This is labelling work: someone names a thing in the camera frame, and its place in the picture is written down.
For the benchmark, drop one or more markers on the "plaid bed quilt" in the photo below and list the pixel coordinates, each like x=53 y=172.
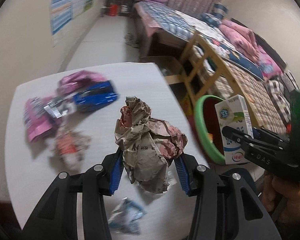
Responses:
x=254 y=91

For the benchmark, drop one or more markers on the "small blue plastic wrapper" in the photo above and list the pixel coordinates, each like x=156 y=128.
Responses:
x=125 y=217

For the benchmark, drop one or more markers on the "pink folded blanket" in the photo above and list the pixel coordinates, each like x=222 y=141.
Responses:
x=243 y=39

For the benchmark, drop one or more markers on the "blue snack bag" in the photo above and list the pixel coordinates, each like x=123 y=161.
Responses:
x=95 y=97

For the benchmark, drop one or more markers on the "red bin with green rim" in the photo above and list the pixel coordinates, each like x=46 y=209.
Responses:
x=207 y=128

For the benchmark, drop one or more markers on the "pink silver foil bag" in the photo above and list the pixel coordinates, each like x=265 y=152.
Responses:
x=43 y=116

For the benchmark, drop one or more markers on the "white blue milk carton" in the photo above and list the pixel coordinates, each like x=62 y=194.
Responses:
x=234 y=122

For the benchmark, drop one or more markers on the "red bucket far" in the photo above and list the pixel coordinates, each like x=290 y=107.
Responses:
x=113 y=10

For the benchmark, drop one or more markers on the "right hand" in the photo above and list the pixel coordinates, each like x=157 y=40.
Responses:
x=274 y=187

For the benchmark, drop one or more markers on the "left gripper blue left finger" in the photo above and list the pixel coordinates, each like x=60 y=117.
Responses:
x=115 y=173

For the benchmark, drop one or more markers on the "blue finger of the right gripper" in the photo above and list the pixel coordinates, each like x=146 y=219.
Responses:
x=234 y=139

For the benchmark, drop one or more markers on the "pink snack bag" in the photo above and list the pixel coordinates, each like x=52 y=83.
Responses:
x=77 y=80

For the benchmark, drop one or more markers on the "blue checked bedspread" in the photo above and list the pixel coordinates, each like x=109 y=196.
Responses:
x=157 y=16

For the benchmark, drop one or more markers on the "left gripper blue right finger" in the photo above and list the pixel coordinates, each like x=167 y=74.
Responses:
x=183 y=174

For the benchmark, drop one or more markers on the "crumpled reddish paper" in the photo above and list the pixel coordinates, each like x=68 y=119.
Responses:
x=70 y=147

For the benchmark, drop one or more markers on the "newspaper ball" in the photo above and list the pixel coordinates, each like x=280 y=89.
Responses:
x=149 y=145

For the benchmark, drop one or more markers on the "wooden bed footboard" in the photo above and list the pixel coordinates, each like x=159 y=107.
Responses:
x=195 y=88

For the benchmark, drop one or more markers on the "dark desk far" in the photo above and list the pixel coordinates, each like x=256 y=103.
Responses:
x=120 y=0

